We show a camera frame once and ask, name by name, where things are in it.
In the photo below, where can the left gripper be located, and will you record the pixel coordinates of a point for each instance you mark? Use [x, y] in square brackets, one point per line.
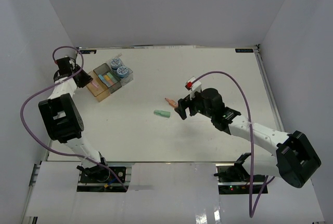
[87, 78]

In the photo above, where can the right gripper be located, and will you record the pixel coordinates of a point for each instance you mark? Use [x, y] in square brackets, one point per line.
[187, 102]

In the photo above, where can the orange transparent highlighter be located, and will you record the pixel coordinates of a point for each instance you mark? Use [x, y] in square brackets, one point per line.
[172, 103]

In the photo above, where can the pink transparent highlighter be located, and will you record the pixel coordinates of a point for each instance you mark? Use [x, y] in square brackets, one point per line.
[95, 85]

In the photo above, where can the green transparent highlighter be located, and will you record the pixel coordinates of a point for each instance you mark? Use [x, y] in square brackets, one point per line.
[162, 113]

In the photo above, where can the yellow orange highlighter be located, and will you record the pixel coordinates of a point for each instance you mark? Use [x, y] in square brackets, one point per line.
[108, 79]

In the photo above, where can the green capped highlighter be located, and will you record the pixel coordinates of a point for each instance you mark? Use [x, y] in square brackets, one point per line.
[112, 78]

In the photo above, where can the blue lidded jar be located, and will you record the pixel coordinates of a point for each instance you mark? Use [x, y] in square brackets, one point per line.
[123, 72]
[115, 63]

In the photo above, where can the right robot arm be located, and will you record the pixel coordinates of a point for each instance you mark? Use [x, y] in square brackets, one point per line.
[292, 157]

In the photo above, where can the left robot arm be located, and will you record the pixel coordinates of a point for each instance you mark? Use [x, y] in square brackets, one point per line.
[61, 117]

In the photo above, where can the orange transparent tray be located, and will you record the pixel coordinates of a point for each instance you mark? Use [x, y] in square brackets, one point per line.
[102, 92]

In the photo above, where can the grey transparent tray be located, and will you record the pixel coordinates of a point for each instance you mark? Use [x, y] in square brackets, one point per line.
[104, 69]

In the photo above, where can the clear transparent tray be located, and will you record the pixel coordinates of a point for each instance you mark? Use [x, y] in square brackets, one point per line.
[124, 81]

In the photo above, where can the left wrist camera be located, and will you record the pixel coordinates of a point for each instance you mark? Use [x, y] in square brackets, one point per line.
[65, 62]

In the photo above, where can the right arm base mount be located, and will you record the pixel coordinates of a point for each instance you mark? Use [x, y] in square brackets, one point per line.
[234, 173]

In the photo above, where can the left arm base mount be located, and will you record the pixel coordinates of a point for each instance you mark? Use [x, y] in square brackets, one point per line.
[98, 174]

